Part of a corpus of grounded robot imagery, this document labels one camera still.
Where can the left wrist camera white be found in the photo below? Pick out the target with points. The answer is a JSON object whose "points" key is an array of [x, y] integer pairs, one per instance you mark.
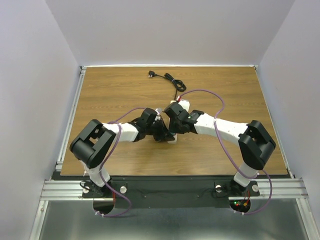
{"points": [[159, 111]]}

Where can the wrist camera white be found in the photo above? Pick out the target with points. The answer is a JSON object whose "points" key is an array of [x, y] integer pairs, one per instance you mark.
{"points": [[185, 104], [159, 111]]}

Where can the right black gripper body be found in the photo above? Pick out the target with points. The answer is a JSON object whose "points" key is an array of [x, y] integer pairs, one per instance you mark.
{"points": [[175, 127]]}

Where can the white power strip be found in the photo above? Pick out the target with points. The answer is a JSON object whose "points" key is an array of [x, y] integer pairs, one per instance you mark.
{"points": [[172, 141]]}

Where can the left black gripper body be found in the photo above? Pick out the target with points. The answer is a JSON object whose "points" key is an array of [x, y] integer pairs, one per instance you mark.
{"points": [[157, 131]]}

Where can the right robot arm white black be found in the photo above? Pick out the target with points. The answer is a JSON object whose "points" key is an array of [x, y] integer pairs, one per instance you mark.
{"points": [[255, 143]]}

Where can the black wall plug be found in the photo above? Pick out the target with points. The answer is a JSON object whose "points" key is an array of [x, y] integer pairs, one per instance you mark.
{"points": [[151, 74]]}

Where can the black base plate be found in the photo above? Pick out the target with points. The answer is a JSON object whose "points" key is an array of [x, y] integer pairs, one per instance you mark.
{"points": [[154, 192]]}

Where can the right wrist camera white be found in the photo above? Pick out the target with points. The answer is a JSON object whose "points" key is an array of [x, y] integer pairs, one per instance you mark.
{"points": [[185, 104]]}

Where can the aluminium frame rail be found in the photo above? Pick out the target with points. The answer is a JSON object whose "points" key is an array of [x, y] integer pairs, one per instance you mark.
{"points": [[61, 190]]}

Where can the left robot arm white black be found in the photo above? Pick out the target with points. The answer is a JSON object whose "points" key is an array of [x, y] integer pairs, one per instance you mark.
{"points": [[96, 142]]}

